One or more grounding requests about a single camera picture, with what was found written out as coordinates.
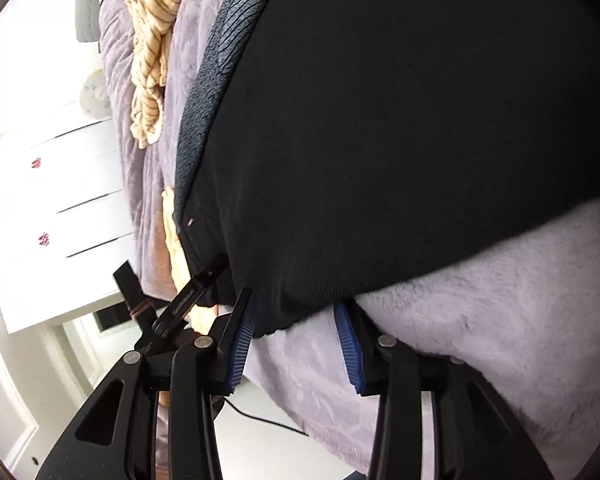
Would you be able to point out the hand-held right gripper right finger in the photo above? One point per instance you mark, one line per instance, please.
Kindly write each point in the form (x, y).
(348, 352)

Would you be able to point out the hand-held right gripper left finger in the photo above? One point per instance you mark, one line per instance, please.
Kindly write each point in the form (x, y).
(240, 342)

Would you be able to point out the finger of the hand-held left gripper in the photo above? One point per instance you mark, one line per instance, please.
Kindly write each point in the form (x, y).
(200, 280)
(129, 282)

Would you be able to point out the black pants with grey waistband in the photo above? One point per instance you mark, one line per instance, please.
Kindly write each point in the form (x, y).
(380, 135)

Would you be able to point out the person's left forearm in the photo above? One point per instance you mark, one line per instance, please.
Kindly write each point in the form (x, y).
(162, 435)

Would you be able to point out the peach quilted cloth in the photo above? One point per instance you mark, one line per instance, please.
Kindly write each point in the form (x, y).
(172, 240)

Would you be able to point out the white drawer cabinet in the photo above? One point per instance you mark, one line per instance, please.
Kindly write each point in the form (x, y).
(80, 170)

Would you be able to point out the lavender plush blanket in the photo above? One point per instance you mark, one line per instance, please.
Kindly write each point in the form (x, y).
(505, 310)

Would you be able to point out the white round ornament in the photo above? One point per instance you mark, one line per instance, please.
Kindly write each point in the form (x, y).
(95, 92)

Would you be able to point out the cream striped cloth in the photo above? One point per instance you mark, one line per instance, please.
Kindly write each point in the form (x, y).
(150, 35)

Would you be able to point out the grey headboard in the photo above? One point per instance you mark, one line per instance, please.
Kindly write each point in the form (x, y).
(87, 0)

